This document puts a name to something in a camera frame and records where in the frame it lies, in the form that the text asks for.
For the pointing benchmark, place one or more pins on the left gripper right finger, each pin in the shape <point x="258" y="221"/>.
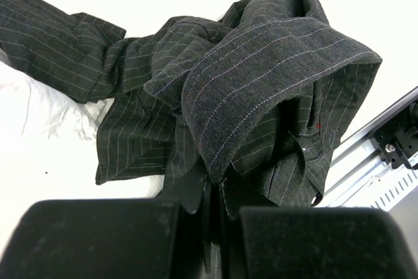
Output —
<point x="261" y="240"/>

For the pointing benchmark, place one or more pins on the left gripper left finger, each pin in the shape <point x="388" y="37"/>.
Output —
<point x="163" y="237"/>

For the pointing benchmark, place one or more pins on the black pinstriped shirt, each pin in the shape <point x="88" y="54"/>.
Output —
<point x="269" y="90"/>

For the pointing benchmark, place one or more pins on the white shirt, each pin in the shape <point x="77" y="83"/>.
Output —
<point x="33" y="110"/>

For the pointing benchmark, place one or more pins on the aluminium mounting rail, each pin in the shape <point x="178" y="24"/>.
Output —
<point x="357" y="165"/>

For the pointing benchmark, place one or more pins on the slotted cable duct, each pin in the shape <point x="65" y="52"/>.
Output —
<point x="391" y="190"/>

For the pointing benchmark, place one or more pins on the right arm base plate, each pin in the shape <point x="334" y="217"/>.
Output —
<point x="396" y="136"/>

